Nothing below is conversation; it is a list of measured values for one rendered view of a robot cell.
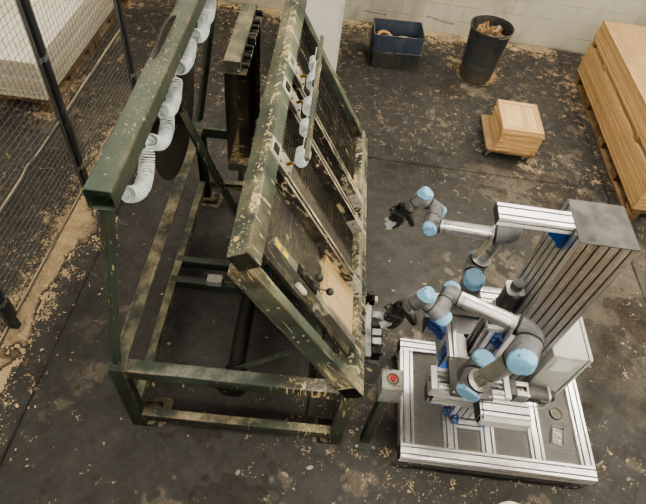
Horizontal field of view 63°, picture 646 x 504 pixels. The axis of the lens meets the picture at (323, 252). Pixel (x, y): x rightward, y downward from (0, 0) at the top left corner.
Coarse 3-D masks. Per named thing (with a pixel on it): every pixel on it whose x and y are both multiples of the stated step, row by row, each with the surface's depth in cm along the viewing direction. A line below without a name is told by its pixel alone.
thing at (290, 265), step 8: (272, 240) 233; (272, 248) 233; (280, 256) 238; (288, 264) 242; (296, 264) 248; (288, 272) 246; (296, 272) 246; (296, 280) 251; (312, 296) 261; (320, 296) 266; (320, 304) 266; (328, 304) 274; (328, 312) 271; (328, 320) 277; (336, 320) 279; (336, 328) 283; (344, 328) 287; (344, 336) 289; (352, 336) 296; (352, 344) 295
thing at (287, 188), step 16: (272, 144) 236; (304, 144) 238; (288, 160) 249; (304, 160) 243; (288, 176) 246; (288, 192) 257; (304, 208) 265; (304, 224) 274; (320, 224) 280; (320, 240) 283; (336, 256) 293; (352, 272) 311; (352, 288) 315
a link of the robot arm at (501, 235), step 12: (432, 216) 271; (432, 228) 268; (444, 228) 267; (456, 228) 266; (468, 228) 264; (480, 228) 263; (492, 228) 261; (504, 228) 259; (516, 228) 259; (492, 240) 261; (504, 240) 259; (516, 240) 262
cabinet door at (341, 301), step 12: (324, 264) 288; (324, 276) 283; (336, 276) 300; (324, 288) 279; (336, 288) 296; (348, 288) 314; (336, 300) 292; (348, 300) 310; (336, 312) 287; (348, 312) 305; (348, 324) 300
